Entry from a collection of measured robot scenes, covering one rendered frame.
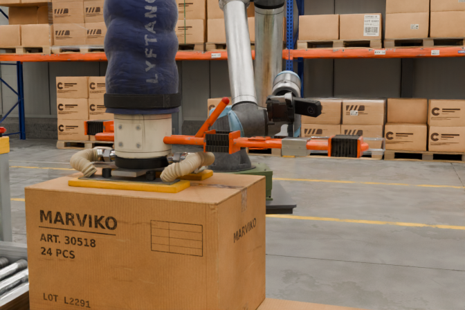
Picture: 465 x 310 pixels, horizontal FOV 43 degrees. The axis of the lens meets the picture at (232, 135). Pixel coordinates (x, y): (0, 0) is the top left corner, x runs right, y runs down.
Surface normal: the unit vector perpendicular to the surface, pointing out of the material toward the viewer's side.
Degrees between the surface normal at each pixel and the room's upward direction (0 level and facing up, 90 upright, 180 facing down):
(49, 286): 90
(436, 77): 90
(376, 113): 89
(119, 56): 74
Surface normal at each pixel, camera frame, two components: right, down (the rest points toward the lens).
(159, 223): -0.36, 0.11
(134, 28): 0.18, -0.26
